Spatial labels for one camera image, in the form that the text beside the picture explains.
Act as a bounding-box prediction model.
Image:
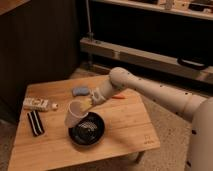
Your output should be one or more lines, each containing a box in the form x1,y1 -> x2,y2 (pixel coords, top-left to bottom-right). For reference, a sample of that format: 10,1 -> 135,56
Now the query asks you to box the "orange carrot toy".
112,94 -> 125,99

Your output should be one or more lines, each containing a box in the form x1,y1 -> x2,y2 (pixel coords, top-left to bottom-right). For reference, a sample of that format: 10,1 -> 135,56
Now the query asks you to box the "wooden table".
8,76 -> 160,171

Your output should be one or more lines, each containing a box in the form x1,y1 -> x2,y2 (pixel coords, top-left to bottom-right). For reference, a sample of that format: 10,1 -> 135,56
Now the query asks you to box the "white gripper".
80,88 -> 104,110

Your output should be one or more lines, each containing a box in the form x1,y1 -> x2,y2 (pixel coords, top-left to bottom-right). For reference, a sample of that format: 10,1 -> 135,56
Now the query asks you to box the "black ceramic bowl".
68,112 -> 105,146

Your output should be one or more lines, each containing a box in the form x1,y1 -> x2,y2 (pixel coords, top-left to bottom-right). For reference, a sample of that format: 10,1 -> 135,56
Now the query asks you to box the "black handle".
177,58 -> 210,70

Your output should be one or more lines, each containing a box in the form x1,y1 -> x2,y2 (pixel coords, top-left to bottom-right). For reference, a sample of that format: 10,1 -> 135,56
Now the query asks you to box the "metal pole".
86,0 -> 94,41

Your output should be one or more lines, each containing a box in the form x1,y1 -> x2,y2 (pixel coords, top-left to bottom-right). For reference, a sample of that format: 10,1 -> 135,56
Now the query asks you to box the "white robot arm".
80,67 -> 213,171

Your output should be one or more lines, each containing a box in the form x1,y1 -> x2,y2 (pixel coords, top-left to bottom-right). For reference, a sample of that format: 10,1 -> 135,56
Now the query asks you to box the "wooden shelf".
92,0 -> 213,21

